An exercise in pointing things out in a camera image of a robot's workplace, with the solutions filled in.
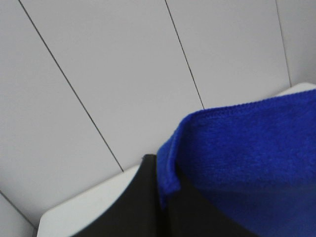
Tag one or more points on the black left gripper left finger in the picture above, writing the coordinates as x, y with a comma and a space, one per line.
136, 212

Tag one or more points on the blue microfibre towel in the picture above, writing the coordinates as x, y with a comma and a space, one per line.
256, 162

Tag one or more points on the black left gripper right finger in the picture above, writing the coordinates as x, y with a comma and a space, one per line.
190, 214

